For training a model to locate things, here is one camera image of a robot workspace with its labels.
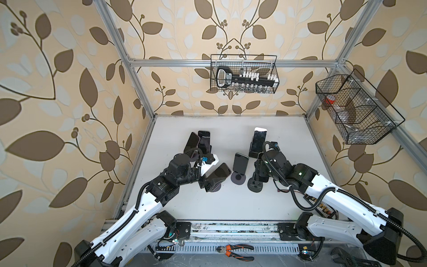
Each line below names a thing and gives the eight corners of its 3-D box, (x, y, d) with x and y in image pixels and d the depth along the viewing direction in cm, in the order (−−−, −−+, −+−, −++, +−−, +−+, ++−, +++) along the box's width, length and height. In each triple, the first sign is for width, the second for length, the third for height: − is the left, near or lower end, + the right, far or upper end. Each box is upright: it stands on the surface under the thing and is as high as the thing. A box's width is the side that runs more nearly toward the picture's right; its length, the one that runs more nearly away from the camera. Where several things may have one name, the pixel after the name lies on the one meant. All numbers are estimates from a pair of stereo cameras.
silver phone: (249, 156, 103) (253, 139, 90) (251, 144, 109) (255, 126, 96) (260, 159, 102) (266, 142, 88) (261, 146, 108) (267, 128, 95)
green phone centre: (231, 174, 94) (233, 157, 79) (234, 169, 96) (236, 151, 81) (242, 179, 92) (247, 162, 77) (245, 174, 94) (249, 156, 79)
